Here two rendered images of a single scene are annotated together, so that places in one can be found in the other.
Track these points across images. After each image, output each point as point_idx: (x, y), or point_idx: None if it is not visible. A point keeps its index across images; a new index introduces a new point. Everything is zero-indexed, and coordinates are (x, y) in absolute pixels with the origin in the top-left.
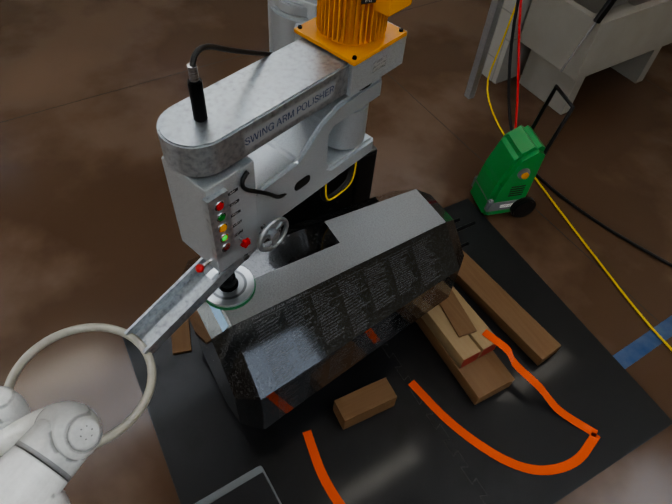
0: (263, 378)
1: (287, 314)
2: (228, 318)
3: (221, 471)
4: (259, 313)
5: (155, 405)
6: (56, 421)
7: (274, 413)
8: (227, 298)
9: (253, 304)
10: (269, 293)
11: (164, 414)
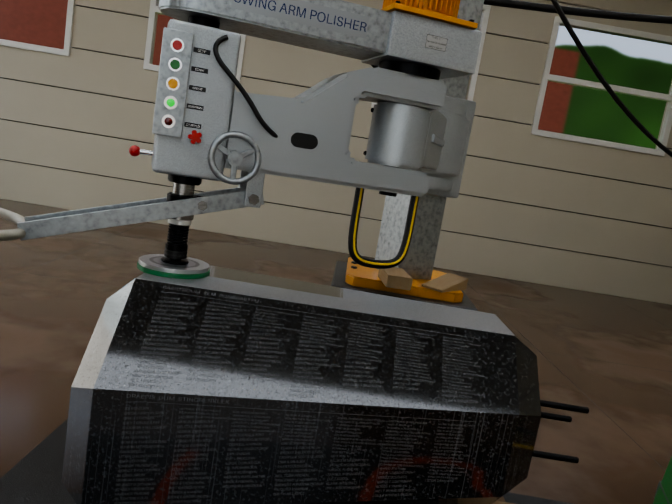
0: (119, 363)
1: (210, 308)
2: (140, 275)
3: None
4: (177, 286)
5: (15, 477)
6: None
7: (107, 473)
8: (158, 263)
9: (180, 281)
10: (209, 284)
11: (11, 489)
